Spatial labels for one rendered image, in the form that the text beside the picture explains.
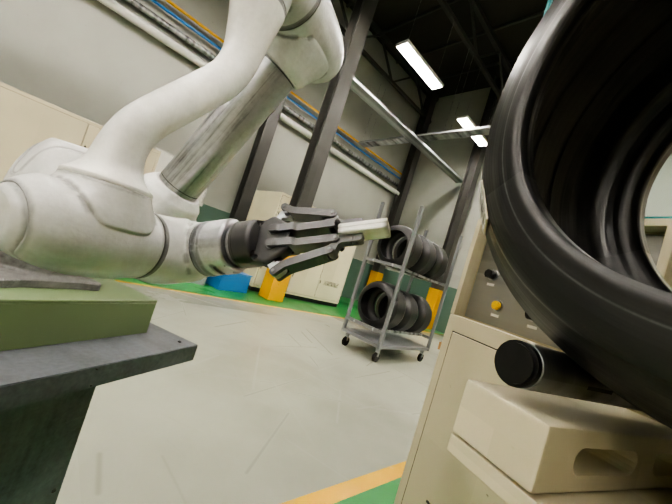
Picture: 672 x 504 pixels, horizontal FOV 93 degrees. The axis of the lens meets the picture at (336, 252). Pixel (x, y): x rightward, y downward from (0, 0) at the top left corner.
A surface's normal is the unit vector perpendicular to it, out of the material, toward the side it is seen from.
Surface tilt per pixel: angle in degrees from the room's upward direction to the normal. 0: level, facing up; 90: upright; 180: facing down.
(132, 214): 79
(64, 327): 90
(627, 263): 85
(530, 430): 90
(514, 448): 90
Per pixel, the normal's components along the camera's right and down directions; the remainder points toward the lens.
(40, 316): 0.91, 0.28
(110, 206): 0.88, -0.01
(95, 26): 0.65, 0.17
